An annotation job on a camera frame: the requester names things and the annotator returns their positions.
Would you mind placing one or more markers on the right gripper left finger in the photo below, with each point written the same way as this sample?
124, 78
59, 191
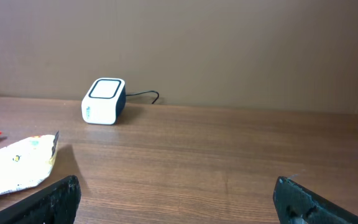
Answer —
57, 203

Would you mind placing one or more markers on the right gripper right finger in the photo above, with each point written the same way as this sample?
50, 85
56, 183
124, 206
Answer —
296, 204

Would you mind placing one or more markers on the white barcode scanner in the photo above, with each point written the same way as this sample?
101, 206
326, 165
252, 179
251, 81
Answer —
104, 101

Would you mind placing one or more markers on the yellow snack bag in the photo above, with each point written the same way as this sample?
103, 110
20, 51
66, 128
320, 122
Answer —
26, 163

